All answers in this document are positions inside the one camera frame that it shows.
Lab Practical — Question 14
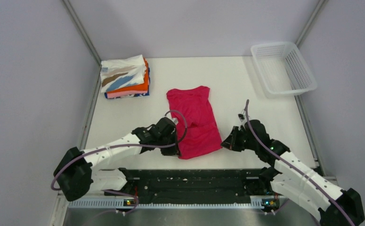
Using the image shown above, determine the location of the white patterned folded t-shirt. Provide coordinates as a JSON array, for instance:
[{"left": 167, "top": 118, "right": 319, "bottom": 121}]
[{"left": 100, "top": 55, "right": 146, "bottom": 93}]

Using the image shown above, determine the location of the pink folded t-shirt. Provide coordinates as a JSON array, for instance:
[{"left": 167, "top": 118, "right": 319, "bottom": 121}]
[{"left": 105, "top": 90, "right": 148, "bottom": 99}]

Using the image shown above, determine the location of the blue folded t-shirt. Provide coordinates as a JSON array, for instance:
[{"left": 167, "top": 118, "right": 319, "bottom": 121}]
[{"left": 110, "top": 67, "right": 150, "bottom": 98}]

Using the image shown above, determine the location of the orange folded t-shirt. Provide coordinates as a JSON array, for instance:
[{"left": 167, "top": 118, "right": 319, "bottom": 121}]
[{"left": 100, "top": 55, "right": 150, "bottom": 98}]

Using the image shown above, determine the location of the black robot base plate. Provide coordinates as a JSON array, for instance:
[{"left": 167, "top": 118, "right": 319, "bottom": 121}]
[{"left": 121, "top": 168, "right": 283, "bottom": 208}]

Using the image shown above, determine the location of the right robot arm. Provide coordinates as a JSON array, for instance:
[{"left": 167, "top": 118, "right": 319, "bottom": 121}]
[{"left": 221, "top": 114, "right": 365, "bottom": 226}]

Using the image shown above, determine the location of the white slotted cable duct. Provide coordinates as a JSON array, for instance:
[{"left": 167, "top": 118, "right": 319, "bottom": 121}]
[{"left": 68, "top": 198, "right": 264, "bottom": 210}]

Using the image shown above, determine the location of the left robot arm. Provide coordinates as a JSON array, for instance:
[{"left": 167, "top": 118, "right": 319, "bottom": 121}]
[{"left": 51, "top": 117, "right": 178, "bottom": 202}]

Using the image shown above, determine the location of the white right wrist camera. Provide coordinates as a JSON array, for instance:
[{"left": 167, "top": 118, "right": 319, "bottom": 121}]
[{"left": 238, "top": 109, "right": 245, "bottom": 121}]

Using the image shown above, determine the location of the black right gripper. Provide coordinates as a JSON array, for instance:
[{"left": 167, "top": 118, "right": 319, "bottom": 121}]
[{"left": 220, "top": 126, "right": 258, "bottom": 152}]

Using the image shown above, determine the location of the white plastic basket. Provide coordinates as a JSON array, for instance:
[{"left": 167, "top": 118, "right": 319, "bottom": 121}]
[{"left": 251, "top": 41, "right": 317, "bottom": 98}]

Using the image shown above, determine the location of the crimson red t-shirt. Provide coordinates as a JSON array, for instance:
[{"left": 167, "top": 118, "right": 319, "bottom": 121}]
[{"left": 166, "top": 86, "right": 222, "bottom": 160}]

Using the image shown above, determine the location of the aluminium rail frame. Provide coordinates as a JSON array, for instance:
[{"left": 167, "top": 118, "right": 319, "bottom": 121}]
[{"left": 57, "top": 177, "right": 342, "bottom": 200}]

